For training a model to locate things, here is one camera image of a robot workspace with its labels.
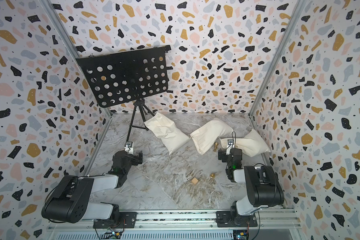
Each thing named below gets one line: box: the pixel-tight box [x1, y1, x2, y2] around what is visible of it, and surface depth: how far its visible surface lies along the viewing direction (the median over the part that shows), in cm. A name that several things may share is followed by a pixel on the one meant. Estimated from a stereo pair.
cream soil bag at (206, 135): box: [188, 119, 234, 155], surface depth 102 cm
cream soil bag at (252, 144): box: [219, 128, 271, 158], surface depth 98 cm
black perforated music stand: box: [75, 45, 174, 142], surface depth 80 cm
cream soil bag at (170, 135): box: [144, 112, 192, 155], surface depth 102 cm
